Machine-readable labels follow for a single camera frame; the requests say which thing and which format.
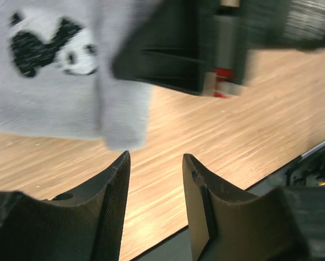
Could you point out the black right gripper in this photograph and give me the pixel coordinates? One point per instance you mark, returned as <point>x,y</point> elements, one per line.
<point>229,32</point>

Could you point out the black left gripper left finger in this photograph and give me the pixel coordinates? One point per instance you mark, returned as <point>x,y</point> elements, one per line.
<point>84,223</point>

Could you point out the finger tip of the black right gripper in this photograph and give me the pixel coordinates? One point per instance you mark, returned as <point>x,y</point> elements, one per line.
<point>171,48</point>

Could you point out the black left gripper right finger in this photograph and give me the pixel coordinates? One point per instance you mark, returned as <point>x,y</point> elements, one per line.
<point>228,223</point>

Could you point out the light grey panda towel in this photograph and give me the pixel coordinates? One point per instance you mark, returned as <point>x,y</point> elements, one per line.
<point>56,77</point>

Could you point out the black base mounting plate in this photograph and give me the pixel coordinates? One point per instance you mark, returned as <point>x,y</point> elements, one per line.
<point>306,170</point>

